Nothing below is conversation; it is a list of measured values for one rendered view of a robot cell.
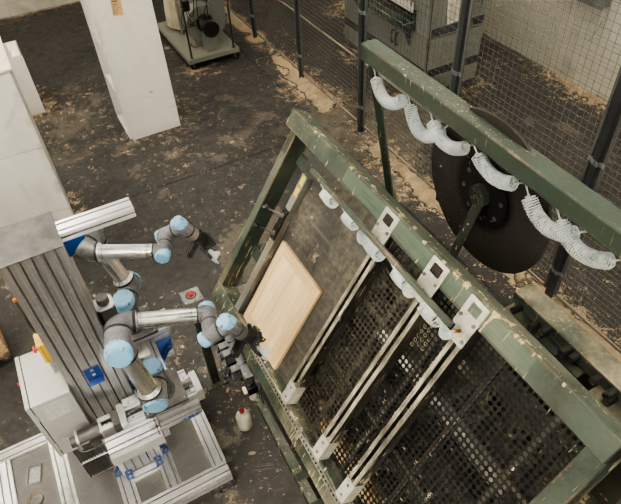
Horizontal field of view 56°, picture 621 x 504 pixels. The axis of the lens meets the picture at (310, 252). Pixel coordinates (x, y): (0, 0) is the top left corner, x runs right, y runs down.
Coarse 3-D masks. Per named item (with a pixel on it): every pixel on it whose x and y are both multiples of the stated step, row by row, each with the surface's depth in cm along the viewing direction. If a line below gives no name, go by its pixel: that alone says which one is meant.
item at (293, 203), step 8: (304, 176) 311; (304, 184) 311; (304, 192) 314; (296, 200) 315; (288, 208) 319; (296, 208) 319; (288, 216) 320; (288, 224) 324; (280, 232) 325; (272, 240) 328; (280, 240) 329; (264, 248) 334; (272, 248) 330; (264, 256) 333; (256, 264) 339; (264, 264) 335; (256, 272) 338; (248, 280) 344; (256, 280) 340; (248, 288) 343; (240, 296) 349; (248, 296) 346; (240, 304) 348
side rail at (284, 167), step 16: (288, 144) 322; (304, 144) 325; (288, 160) 327; (272, 176) 332; (288, 176) 334; (272, 192) 336; (256, 208) 342; (272, 208) 344; (240, 240) 352; (256, 240) 354; (240, 256) 356; (224, 272) 363; (240, 272) 365
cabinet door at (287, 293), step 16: (288, 256) 319; (272, 272) 329; (288, 272) 318; (304, 272) 307; (272, 288) 328; (288, 288) 317; (304, 288) 306; (256, 304) 339; (272, 304) 327; (288, 304) 316; (304, 304) 305; (256, 320) 338; (272, 320) 326; (288, 320) 315; (304, 320) 305; (272, 336) 325; (288, 336) 313; (272, 352) 323
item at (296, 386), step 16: (384, 224) 253; (384, 240) 252; (368, 256) 264; (368, 272) 264; (352, 288) 271; (368, 288) 271; (352, 304) 273; (336, 320) 277; (320, 336) 285; (336, 336) 284; (320, 352) 286; (304, 368) 293; (288, 384) 301; (304, 384) 298; (288, 400) 300
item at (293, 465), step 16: (384, 272) 446; (240, 288) 378; (384, 288) 453; (400, 304) 450; (352, 320) 366; (368, 336) 356; (432, 336) 419; (368, 352) 352; (320, 384) 320; (256, 400) 388; (272, 416) 380; (272, 432) 372; (432, 432) 311; (288, 448) 363; (288, 464) 357; (384, 464) 343; (464, 464) 297; (304, 480) 349; (304, 496) 345
